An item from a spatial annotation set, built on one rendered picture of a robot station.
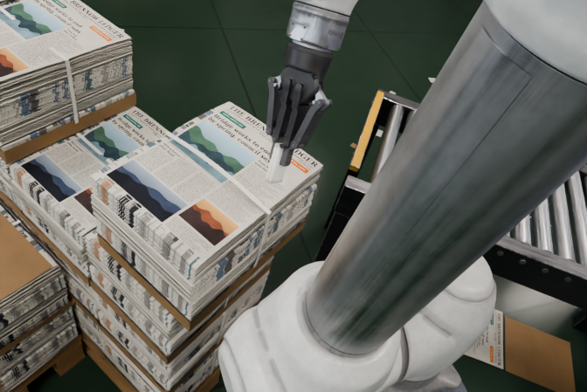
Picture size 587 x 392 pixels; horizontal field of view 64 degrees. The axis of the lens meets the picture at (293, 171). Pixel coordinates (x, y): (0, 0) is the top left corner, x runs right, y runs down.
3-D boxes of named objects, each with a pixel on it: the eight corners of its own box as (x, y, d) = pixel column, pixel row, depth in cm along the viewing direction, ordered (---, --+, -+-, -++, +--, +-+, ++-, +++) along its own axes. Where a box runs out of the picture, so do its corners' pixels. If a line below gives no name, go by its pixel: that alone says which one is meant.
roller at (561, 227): (580, 268, 133) (565, 275, 136) (564, 165, 166) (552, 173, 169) (567, 259, 132) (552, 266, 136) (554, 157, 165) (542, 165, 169)
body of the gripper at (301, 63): (277, 36, 74) (262, 92, 77) (316, 50, 69) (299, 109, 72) (307, 42, 80) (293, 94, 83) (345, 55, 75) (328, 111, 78)
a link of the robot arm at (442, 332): (470, 362, 76) (548, 295, 61) (379, 406, 69) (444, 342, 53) (413, 278, 86) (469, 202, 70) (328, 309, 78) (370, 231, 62)
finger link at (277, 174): (289, 143, 81) (293, 145, 80) (279, 180, 83) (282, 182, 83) (278, 144, 79) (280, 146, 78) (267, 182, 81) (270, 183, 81)
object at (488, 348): (417, 336, 197) (418, 335, 196) (425, 282, 217) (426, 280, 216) (501, 371, 194) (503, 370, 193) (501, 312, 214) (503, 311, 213)
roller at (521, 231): (512, 256, 138) (512, 244, 135) (510, 157, 171) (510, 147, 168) (531, 257, 136) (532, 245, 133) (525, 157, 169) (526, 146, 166)
